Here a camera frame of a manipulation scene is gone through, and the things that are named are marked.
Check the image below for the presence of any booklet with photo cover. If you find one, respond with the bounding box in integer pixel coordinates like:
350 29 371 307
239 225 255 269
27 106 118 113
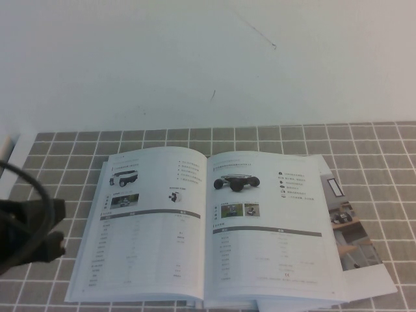
255 153 398 311

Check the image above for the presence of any white product catalogue book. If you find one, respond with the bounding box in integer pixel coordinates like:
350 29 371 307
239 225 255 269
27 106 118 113
64 146 351 310

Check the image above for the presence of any black left wrist camera cable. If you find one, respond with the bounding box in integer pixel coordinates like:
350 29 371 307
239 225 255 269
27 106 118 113
0 161 55 235

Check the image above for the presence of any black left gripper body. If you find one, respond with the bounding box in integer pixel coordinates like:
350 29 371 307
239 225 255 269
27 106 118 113
0 229 67 272

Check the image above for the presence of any grey white-checked tablecloth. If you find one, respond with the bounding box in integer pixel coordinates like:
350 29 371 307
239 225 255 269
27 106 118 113
0 120 416 312

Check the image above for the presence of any beige flat board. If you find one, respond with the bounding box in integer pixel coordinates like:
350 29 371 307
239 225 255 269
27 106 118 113
0 135 16 163

